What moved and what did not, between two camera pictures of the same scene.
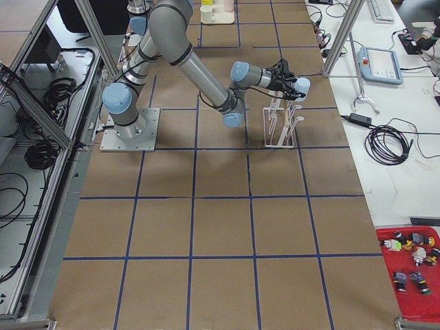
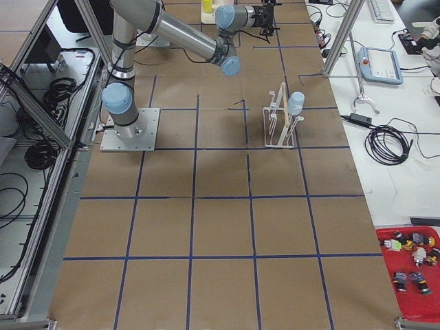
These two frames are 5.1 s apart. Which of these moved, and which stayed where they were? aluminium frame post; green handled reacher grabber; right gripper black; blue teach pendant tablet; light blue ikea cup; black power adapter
Moved: light blue ikea cup; right gripper black
Stayed: aluminium frame post; blue teach pendant tablet; black power adapter; green handled reacher grabber
